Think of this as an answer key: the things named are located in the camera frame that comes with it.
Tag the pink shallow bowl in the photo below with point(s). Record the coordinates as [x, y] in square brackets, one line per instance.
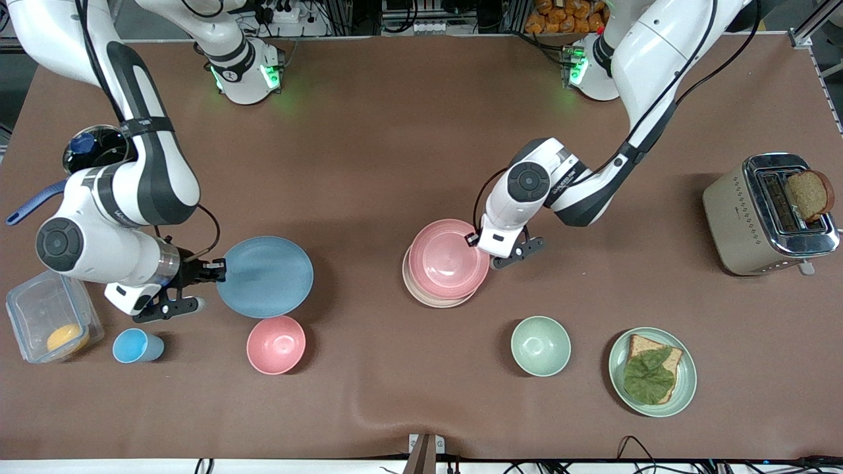
[448, 260]

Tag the dark round-topped bread slice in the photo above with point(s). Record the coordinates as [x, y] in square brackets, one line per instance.
[809, 194]

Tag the blue plastic cup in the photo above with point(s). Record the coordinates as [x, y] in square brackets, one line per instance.
[135, 345]

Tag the square light bread slice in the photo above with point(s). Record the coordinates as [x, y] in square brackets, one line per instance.
[658, 345]

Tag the clear blue-sealed plastic container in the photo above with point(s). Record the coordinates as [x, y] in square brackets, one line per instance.
[39, 309]

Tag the beige and chrome toaster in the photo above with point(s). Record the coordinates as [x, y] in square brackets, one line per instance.
[737, 224]

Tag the metal mounting bracket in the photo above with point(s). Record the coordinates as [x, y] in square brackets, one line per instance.
[426, 451]

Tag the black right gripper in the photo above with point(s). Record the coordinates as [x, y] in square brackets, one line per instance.
[190, 270]

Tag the beige shallow bowl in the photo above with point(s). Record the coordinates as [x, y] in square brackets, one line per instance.
[435, 303]

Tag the white power strip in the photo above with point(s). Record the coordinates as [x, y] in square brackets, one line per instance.
[431, 27]
[283, 12]

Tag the green deep bowl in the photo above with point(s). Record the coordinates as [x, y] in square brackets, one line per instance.
[541, 346]

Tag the pink deep bowl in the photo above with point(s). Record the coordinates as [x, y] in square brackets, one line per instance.
[276, 345]

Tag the pile of orange snacks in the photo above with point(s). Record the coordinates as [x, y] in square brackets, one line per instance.
[566, 16]

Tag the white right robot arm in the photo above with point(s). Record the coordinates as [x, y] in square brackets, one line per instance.
[158, 178]

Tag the green plate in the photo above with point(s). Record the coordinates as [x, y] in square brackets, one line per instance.
[619, 378]

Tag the yellow round fruit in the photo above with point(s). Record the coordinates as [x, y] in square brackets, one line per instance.
[68, 339]

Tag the blue shallow bowl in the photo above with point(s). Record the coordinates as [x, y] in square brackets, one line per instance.
[267, 276]

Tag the aluminium frame profile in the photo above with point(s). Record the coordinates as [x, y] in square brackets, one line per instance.
[813, 26]

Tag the green lettuce leaf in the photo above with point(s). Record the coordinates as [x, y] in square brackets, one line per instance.
[649, 378]

